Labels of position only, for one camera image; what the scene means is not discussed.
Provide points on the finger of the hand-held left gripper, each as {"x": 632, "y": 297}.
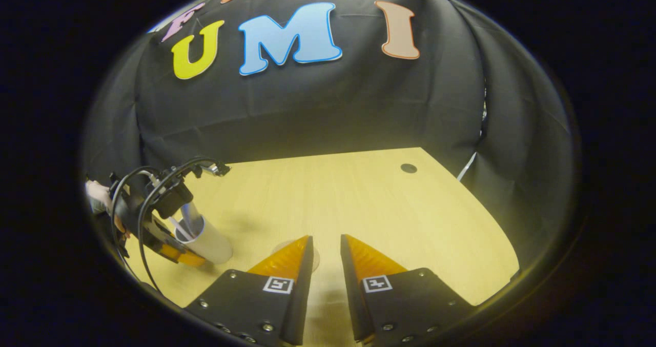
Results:
{"x": 169, "y": 247}

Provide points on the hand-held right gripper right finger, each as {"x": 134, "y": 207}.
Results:
{"x": 351, "y": 296}

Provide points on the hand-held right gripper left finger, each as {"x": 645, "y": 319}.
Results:
{"x": 302, "y": 296}

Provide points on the white toothpaste tube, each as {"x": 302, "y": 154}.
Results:
{"x": 190, "y": 216}

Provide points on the round cork coaster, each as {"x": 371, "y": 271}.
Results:
{"x": 316, "y": 259}

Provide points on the white cup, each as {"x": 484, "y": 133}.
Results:
{"x": 215, "y": 244}

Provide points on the black backdrop cloth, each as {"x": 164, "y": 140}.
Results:
{"x": 333, "y": 106}

